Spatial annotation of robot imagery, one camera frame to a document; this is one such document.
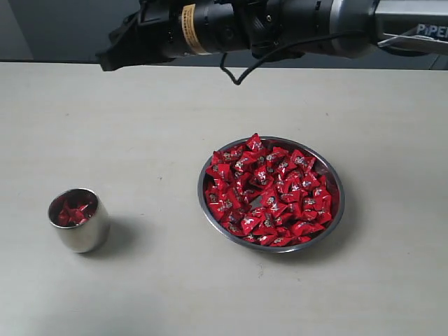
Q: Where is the steel cup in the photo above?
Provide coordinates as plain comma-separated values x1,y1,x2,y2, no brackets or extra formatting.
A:
48,188,111,253

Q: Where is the pile of red candies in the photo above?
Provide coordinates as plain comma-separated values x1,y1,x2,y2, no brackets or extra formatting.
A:
204,132,333,247

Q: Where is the steel bowl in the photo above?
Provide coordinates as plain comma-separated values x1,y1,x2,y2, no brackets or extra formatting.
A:
197,136,346,253

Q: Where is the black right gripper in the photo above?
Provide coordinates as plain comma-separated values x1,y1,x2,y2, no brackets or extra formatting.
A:
95,1,250,71

